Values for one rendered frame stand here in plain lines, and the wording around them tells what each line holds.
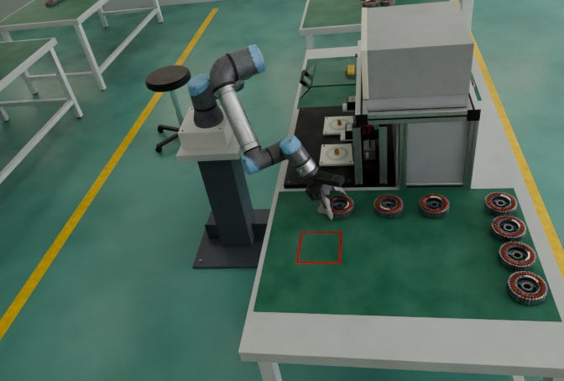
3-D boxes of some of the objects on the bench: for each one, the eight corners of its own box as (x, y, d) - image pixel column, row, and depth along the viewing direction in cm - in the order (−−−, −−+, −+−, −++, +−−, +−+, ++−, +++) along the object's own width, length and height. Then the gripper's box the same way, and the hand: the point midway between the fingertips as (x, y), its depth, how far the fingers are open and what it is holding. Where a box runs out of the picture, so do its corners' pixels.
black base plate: (284, 188, 210) (283, 185, 209) (300, 111, 260) (299, 107, 258) (395, 186, 201) (395, 182, 200) (389, 106, 251) (389, 102, 249)
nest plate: (319, 166, 215) (319, 164, 215) (321, 146, 227) (321, 144, 226) (353, 165, 213) (353, 163, 212) (354, 145, 224) (353, 143, 224)
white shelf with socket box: (415, 69, 279) (417, -11, 251) (410, 43, 307) (412, -33, 280) (479, 65, 272) (489, -18, 245) (469, 39, 301) (477, -39, 273)
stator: (321, 216, 193) (321, 209, 191) (332, 198, 200) (331, 191, 198) (347, 222, 188) (347, 216, 186) (358, 204, 195) (357, 197, 193)
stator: (381, 196, 197) (381, 190, 195) (408, 206, 191) (408, 198, 189) (368, 213, 190) (368, 206, 188) (395, 223, 184) (395, 216, 182)
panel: (395, 184, 199) (396, 122, 181) (389, 101, 250) (389, 47, 232) (398, 184, 199) (399, 122, 181) (392, 101, 250) (392, 47, 232)
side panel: (399, 190, 199) (399, 123, 180) (398, 185, 202) (399, 119, 182) (470, 189, 194) (479, 120, 175) (469, 184, 196) (477, 116, 177)
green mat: (253, 311, 161) (253, 310, 161) (279, 191, 209) (279, 191, 209) (561, 321, 144) (561, 321, 143) (514, 188, 191) (514, 188, 191)
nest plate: (323, 135, 234) (322, 133, 234) (325, 118, 246) (325, 117, 245) (354, 134, 231) (354, 132, 231) (355, 117, 243) (355, 115, 242)
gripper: (310, 159, 199) (336, 195, 205) (288, 189, 186) (317, 227, 192) (326, 153, 193) (352, 190, 199) (305, 184, 180) (333, 223, 186)
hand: (341, 207), depth 193 cm, fingers open, 14 cm apart
